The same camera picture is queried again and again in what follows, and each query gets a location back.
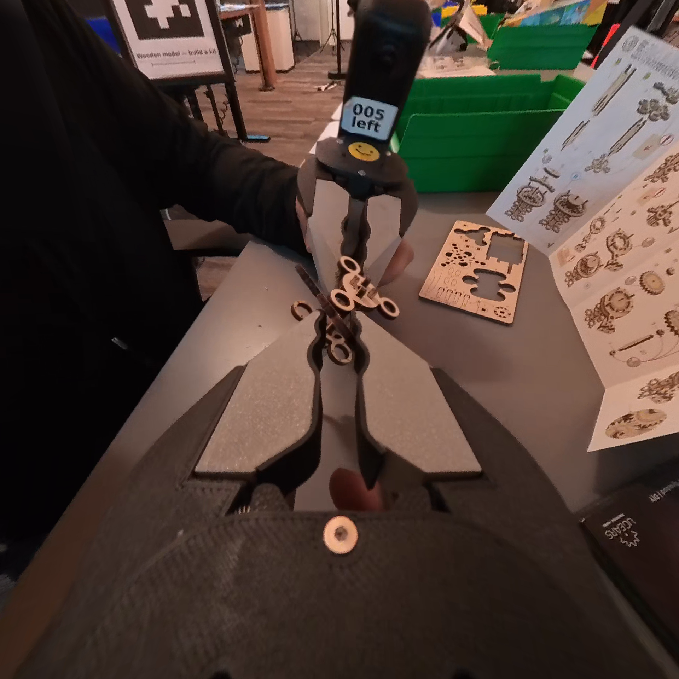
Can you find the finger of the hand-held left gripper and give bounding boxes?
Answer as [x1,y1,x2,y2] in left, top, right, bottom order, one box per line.
[355,196,406,284]
[309,178,359,292]

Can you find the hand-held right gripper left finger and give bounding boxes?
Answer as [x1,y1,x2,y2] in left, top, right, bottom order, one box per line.
[193,310,325,497]

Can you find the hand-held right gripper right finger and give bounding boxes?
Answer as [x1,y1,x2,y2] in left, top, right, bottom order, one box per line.
[353,313,483,494]

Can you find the wooden ring model assembly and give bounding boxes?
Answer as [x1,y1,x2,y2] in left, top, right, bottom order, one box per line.
[289,256,400,368]

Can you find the person's left forearm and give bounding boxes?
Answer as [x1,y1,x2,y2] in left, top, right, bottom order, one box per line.
[154,119,315,255]

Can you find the laser-cut wooden parts sheet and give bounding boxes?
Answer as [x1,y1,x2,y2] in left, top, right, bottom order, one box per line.
[419,220,529,325]

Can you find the black model kit box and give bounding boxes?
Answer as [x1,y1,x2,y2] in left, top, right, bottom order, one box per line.
[577,469,679,679]

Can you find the person's left hand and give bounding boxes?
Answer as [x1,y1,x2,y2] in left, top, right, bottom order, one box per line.
[295,201,416,287]

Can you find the person's right hand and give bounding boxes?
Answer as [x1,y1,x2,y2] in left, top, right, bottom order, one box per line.
[329,467,385,512]

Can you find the white cabinet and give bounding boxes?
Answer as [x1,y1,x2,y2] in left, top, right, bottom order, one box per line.
[241,8,295,75]

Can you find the green plastic bin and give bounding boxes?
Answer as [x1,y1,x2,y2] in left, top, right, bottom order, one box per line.
[395,73,587,194]
[487,13,600,72]

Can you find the black metal sign stand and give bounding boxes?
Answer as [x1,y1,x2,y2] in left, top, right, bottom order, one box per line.
[159,71,250,143]

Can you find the white marker sign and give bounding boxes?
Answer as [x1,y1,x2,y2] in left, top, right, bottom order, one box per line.
[109,0,234,80]

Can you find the folded paper instruction sheet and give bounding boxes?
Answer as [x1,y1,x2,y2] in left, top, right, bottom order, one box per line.
[485,24,679,453]

